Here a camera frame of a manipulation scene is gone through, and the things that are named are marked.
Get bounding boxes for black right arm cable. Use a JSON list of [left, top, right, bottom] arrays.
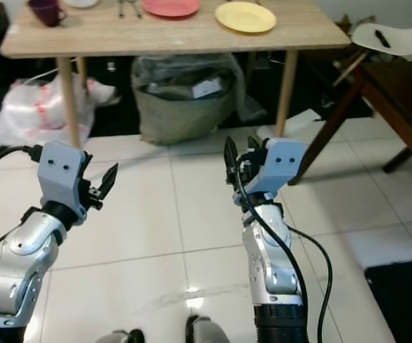
[[235, 170, 335, 343]]

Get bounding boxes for white plastic bag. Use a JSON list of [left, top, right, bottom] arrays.
[[0, 74, 118, 148]]

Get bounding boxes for grey woven sack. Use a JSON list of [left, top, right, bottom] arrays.
[[131, 53, 244, 146]]

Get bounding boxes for light wooden table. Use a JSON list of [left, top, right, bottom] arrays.
[[0, 0, 352, 149]]

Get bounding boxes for pink plate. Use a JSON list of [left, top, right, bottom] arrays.
[[140, 0, 202, 19]]

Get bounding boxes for grey robot foot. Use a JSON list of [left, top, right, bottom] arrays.
[[109, 329, 147, 343], [185, 314, 236, 343]]

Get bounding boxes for small black object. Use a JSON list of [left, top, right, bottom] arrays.
[[373, 29, 392, 49]]

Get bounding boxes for small white floor box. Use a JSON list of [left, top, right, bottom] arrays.
[[255, 124, 283, 141]]

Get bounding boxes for yellow plate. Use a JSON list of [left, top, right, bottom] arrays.
[[214, 1, 278, 34]]

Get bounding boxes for white plastic chair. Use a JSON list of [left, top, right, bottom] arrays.
[[333, 19, 412, 88]]

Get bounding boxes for grey left robot foot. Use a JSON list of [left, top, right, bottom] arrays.
[[109, 329, 147, 343]]

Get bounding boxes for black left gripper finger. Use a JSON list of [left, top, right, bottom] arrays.
[[97, 163, 120, 202]]

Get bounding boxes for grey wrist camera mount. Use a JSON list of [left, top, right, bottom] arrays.
[[35, 140, 89, 209], [249, 137, 308, 198]]

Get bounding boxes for dark brown wooden table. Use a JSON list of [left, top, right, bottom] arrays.
[[288, 60, 412, 187]]

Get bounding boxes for grey right robot foot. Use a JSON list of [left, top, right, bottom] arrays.
[[185, 314, 236, 343]]

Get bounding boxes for black floor mat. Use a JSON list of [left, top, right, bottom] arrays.
[[363, 257, 412, 343]]

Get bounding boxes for white bowl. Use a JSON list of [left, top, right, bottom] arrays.
[[63, 0, 100, 9]]

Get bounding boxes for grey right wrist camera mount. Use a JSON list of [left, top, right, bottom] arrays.
[[249, 137, 308, 198]]

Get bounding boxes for purple mug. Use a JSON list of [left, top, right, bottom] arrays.
[[27, 0, 68, 28]]

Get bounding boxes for small white carton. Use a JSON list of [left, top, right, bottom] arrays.
[[191, 78, 225, 99]]

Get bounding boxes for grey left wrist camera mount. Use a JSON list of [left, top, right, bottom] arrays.
[[35, 140, 89, 209]]

